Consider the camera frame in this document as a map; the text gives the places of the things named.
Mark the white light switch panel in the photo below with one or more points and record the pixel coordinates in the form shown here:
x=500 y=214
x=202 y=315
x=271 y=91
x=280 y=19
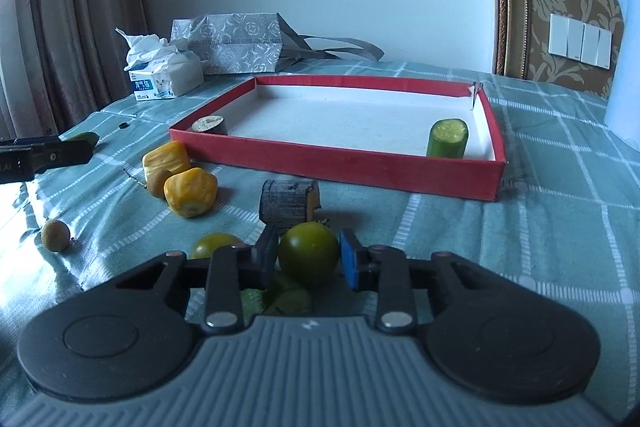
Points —
x=580 y=41

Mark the yellow corn cob piece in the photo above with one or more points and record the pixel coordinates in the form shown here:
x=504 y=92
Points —
x=165 y=158
x=191 y=193

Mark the teal checked bedsheet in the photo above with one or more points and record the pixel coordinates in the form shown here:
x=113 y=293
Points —
x=550 y=217

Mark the white tissue pack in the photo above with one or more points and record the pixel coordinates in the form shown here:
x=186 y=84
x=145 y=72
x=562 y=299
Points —
x=165 y=74

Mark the patterned beige curtain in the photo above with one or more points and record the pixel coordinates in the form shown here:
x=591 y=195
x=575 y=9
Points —
x=65 y=7

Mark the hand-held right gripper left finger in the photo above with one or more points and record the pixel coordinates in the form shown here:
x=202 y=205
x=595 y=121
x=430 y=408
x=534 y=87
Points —
x=266 y=257

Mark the dark slice with pale top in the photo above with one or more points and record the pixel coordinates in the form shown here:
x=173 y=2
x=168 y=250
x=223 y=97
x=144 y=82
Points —
x=209 y=125

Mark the silver patterned gift bag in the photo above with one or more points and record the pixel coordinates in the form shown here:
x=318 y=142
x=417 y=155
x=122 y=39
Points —
x=235 y=44

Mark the red shallow cardboard box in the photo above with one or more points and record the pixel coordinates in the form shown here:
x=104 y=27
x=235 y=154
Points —
x=350 y=117

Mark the green round tomato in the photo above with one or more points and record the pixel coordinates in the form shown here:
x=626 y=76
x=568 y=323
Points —
x=207 y=246
x=307 y=252

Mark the light green vegetable piece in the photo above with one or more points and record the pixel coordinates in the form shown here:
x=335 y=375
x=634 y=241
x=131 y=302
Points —
x=290 y=299

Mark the dark purple corn cob piece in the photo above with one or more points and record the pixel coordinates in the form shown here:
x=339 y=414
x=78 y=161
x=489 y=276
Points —
x=287 y=202

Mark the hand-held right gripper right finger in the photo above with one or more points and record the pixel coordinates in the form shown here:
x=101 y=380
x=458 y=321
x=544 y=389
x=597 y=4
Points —
x=350 y=259

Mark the white kettle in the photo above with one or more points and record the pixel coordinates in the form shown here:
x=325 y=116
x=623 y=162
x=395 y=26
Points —
x=625 y=67

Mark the green cucumber piece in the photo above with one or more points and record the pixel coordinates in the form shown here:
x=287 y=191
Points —
x=86 y=138
x=446 y=138

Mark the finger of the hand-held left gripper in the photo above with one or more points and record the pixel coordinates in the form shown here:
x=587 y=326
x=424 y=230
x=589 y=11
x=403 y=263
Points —
x=65 y=152

